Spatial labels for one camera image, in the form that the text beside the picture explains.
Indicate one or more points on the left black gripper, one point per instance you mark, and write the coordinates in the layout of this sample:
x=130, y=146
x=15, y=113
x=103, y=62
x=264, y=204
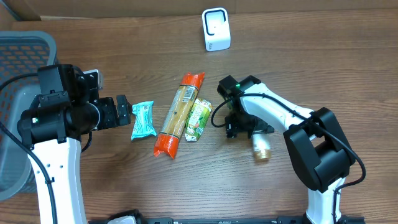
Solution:
x=114, y=118

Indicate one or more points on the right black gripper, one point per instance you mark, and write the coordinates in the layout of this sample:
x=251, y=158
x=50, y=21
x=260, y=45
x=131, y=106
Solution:
x=236, y=127

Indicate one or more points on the teal snack packet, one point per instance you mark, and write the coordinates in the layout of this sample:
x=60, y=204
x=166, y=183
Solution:
x=143, y=125

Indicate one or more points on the white cream tube gold cap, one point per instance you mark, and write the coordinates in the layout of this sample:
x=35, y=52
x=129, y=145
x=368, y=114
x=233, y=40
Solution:
x=261, y=146

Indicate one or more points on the green juice carton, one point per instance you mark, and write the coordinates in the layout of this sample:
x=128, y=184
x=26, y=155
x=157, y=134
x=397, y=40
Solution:
x=197, y=119

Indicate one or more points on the orange spaghetti packet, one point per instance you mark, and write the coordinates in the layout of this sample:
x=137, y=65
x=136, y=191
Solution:
x=171, y=132

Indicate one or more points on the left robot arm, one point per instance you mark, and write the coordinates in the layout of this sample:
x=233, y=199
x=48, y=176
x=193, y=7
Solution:
x=69, y=107

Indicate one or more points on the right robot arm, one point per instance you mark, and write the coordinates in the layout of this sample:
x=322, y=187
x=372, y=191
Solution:
x=318, y=148

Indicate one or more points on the white barcode scanner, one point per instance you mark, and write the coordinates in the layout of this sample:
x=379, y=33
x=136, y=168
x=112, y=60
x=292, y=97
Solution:
x=216, y=29

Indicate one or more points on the grey plastic basket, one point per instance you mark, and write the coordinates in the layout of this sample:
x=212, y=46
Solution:
x=22, y=52

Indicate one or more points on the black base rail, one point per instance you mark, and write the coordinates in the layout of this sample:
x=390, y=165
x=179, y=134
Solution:
x=135, y=216

